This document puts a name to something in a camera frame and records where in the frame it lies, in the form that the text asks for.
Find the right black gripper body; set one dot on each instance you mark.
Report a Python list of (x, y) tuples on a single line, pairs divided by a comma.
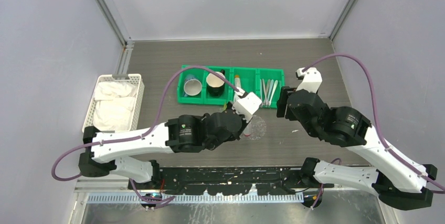
[(310, 129)]

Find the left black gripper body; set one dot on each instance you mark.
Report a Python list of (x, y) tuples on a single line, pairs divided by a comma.
[(211, 145)]

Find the white red-cap toothpaste tube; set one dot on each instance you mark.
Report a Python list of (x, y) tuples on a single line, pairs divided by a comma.
[(248, 130)]

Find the dark green mug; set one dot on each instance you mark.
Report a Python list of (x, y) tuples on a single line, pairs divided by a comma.
[(215, 86)]

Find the green compartment bin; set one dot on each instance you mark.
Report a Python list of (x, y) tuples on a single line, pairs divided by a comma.
[(249, 80)]

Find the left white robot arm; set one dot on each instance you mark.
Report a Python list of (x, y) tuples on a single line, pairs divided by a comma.
[(113, 153)]

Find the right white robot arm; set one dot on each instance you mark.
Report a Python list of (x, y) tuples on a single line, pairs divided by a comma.
[(392, 177)]

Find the pale blue toothbrush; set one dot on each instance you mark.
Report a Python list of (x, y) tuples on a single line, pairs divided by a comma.
[(271, 83)]

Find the beige toothbrush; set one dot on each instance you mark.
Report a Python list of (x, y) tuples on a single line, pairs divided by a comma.
[(267, 87)]

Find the pink toothbrush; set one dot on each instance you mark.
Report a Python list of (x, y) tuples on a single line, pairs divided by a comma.
[(264, 92)]

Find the light blue toothbrush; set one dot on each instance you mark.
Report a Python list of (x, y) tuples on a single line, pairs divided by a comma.
[(261, 90)]

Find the white orange-print toothpaste tube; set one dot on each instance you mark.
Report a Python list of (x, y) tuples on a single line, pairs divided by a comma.
[(237, 82)]

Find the blue mug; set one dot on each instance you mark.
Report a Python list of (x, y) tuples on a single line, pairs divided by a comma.
[(192, 86)]

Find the white cloth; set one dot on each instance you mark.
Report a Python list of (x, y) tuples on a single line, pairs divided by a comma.
[(115, 103)]

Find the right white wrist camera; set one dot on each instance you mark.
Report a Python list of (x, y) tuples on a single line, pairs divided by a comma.
[(311, 79)]

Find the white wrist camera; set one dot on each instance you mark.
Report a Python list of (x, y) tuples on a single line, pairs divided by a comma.
[(247, 104), (311, 79)]

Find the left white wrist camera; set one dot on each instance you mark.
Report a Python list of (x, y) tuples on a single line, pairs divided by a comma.
[(247, 104)]

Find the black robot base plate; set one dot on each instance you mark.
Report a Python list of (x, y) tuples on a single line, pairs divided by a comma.
[(229, 181)]

